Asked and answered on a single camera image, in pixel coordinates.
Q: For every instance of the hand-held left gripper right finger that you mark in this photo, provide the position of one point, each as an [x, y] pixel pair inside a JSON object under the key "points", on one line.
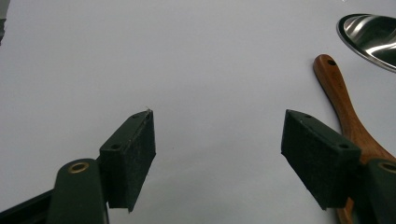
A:
{"points": [[320, 161]]}

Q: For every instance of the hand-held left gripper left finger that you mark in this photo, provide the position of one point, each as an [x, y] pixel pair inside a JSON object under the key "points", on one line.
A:
{"points": [[126, 161]]}

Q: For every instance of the stainless steel bowl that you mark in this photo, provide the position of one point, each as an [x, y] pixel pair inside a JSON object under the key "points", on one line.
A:
{"points": [[372, 37]]}

